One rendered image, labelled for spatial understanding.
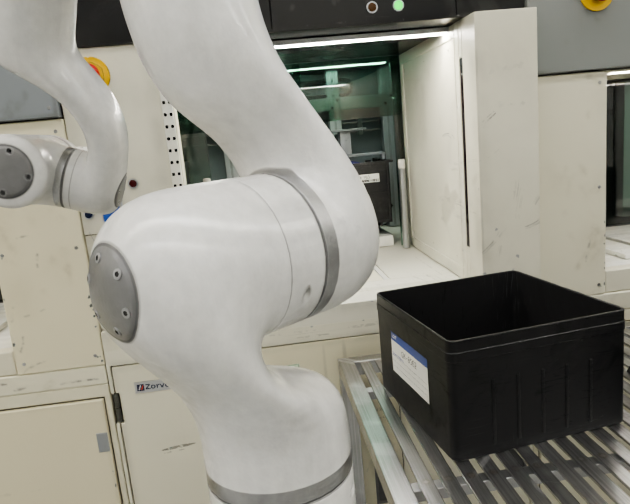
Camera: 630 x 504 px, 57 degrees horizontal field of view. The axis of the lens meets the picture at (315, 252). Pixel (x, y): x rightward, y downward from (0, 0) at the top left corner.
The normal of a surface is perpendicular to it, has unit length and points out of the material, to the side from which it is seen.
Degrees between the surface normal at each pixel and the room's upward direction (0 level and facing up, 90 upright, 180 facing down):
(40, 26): 118
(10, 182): 92
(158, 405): 90
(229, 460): 94
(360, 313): 90
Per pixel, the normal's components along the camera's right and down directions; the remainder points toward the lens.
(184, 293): 0.29, 0.00
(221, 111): -0.11, 0.88
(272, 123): -0.12, 0.61
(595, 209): 0.11, 0.18
